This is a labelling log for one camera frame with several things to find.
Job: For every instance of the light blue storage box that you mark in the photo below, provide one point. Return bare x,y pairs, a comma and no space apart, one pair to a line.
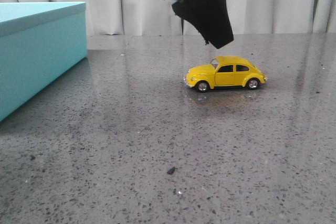
39,42

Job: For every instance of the yellow toy beetle car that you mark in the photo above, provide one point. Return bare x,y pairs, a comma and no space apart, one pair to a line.
225,71

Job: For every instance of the small black debris crumb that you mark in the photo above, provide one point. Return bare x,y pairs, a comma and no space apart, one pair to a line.
171,170

